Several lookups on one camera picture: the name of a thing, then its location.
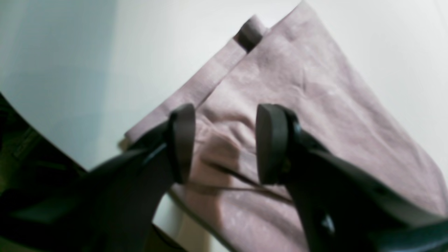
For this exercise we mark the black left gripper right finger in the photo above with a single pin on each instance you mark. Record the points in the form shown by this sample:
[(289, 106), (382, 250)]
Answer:
[(341, 207)]

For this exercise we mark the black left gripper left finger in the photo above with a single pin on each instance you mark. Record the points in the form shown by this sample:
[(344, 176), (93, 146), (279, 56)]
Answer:
[(110, 209)]

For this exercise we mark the mauve t-shirt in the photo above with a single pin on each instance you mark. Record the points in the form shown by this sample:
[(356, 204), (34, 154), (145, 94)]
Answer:
[(298, 65)]

